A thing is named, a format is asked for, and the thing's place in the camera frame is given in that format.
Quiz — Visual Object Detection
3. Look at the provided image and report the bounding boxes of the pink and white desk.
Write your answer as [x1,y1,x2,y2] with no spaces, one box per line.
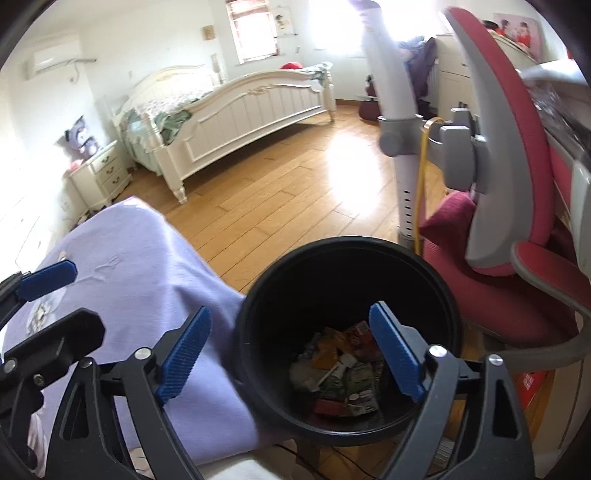
[519,60,591,261]

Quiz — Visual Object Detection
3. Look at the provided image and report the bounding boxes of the red snack packet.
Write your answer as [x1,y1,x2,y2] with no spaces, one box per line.
[314,399,354,417]

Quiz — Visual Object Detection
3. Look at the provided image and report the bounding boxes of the dark red cushion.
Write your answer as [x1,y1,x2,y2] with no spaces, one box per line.
[419,191,477,246]

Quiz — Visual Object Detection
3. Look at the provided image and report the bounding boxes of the black round trash bin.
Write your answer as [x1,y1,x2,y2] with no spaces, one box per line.
[234,237,463,448]

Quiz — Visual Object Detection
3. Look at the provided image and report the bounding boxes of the white cabinet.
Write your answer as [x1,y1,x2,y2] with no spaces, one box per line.
[436,33,472,126]

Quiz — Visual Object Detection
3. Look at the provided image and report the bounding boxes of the pile of clothes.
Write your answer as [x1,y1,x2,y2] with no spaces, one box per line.
[399,36,439,114]

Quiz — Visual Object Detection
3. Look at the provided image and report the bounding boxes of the purple plush toy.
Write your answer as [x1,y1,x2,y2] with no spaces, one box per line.
[65,115,100,156]

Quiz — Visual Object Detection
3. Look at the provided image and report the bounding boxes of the pink and grey chair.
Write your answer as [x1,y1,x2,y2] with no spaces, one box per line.
[418,7,591,366]

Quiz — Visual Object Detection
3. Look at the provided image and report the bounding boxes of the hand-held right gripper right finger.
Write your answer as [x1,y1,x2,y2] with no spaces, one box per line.
[368,301,537,480]

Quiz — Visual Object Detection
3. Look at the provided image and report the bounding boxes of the pile of discarded wrappers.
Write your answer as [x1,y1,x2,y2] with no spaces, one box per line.
[288,320,387,416]

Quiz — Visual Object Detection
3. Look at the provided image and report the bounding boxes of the white cloth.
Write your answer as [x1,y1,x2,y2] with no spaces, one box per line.
[129,455,303,480]

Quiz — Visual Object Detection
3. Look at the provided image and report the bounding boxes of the purple blanket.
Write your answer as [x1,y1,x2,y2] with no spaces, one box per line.
[0,196,279,470]

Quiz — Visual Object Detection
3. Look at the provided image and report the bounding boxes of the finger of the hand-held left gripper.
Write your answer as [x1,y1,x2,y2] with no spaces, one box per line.
[0,260,78,325]
[0,308,107,417]

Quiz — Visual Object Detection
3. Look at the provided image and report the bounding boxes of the clear plastic bag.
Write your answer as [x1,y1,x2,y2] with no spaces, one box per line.
[531,78,591,139]

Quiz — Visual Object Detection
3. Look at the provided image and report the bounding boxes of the orange box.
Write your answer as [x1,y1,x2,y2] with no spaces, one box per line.
[513,369,556,417]

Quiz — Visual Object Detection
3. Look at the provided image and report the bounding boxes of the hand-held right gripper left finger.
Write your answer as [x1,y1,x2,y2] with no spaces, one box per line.
[44,305,213,480]

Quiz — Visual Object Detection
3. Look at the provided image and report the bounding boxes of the white adjustable pole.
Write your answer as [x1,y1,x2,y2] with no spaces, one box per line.
[350,0,424,241]

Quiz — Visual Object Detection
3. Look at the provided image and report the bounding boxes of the yellow cable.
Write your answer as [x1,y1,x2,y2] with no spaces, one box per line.
[412,117,445,256]

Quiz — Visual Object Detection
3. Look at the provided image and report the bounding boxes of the brick-framed window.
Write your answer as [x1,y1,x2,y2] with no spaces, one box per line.
[225,0,280,64]

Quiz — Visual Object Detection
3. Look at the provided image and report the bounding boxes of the white air conditioner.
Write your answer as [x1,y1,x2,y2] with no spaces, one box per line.
[25,36,98,80]

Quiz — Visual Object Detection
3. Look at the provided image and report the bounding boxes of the wall picture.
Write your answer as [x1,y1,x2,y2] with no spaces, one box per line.
[271,6,297,37]

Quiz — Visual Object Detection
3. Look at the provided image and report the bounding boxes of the cream nightstand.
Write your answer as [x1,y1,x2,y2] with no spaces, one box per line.
[68,141,133,211]

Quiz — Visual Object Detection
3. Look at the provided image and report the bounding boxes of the green cloth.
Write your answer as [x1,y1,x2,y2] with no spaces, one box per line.
[157,111,193,145]

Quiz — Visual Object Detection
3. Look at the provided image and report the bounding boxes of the wall poster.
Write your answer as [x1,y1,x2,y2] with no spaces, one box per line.
[493,13,541,61]

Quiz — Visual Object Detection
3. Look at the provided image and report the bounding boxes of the dark bag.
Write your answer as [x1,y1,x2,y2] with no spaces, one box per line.
[358,74,382,121]

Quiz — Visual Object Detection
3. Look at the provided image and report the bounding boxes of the bright window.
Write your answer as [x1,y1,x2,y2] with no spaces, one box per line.
[308,0,370,49]

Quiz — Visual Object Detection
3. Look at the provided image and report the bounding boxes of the white wooden bed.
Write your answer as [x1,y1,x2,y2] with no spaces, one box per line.
[111,62,337,205]

